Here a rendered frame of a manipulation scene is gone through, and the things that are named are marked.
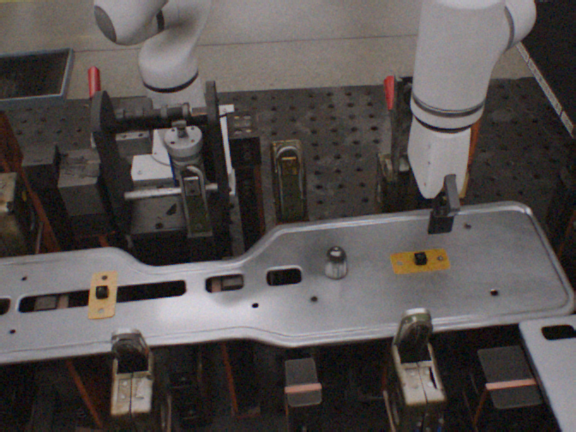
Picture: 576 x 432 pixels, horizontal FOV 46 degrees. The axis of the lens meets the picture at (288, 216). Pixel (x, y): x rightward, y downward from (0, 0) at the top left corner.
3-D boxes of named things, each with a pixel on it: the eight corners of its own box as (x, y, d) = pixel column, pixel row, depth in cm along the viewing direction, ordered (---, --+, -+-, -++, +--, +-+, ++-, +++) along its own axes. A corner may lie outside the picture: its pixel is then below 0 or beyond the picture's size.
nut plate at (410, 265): (394, 274, 99) (395, 269, 98) (389, 255, 102) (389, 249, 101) (451, 268, 99) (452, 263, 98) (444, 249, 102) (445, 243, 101)
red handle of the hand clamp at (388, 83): (391, 171, 104) (377, 75, 107) (388, 175, 106) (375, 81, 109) (418, 169, 104) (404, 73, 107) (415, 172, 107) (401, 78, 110)
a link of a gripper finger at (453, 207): (437, 147, 83) (431, 179, 88) (454, 194, 78) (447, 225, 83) (447, 147, 83) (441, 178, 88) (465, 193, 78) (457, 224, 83)
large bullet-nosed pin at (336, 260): (327, 286, 100) (327, 257, 95) (323, 270, 102) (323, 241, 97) (347, 285, 100) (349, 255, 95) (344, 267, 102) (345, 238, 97)
